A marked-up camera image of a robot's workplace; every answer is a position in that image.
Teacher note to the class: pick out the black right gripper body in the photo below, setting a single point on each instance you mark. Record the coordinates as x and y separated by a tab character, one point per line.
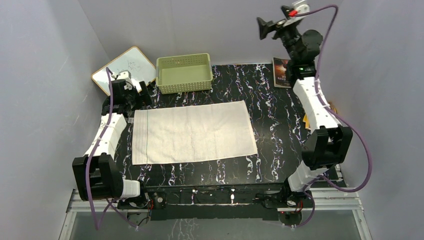
288	33

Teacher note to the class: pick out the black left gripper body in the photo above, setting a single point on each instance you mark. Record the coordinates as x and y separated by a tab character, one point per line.
132	99

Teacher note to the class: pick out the white terry towel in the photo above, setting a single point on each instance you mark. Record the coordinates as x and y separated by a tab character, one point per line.
191	134

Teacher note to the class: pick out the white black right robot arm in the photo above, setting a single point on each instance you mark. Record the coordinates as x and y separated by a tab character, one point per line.
329	141

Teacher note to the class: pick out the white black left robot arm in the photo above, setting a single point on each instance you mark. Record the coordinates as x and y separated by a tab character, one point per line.
96	173

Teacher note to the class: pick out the wood framed whiteboard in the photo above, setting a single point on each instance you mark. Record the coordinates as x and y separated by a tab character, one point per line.
133	60

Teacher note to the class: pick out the dark paperback book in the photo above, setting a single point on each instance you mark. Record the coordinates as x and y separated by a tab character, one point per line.
280	79

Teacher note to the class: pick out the green perforated plastic basket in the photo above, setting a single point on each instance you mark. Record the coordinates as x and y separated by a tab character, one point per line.
184	73

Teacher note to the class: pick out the orange brown towel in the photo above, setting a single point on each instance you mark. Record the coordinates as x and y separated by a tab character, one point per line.
306	121

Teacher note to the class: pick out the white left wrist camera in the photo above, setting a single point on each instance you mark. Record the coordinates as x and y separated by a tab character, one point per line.
125	75

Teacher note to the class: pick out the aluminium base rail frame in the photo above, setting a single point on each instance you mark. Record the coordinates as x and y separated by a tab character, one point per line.
231	203

